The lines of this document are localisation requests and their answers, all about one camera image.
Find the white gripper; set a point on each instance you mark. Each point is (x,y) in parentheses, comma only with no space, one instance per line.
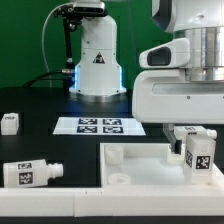
(164,96)

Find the white square tabletop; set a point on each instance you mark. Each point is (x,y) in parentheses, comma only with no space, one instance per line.
(149,169)

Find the paper sheet with tags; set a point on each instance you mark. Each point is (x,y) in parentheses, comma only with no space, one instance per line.
(98,126)

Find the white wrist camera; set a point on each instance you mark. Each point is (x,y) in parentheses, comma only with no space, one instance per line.
(173,54)

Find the black camera stand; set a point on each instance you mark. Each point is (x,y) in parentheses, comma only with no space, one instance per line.
(72,14)

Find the white L-shaped obstacle wall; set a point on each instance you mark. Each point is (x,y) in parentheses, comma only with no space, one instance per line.
(83,202)

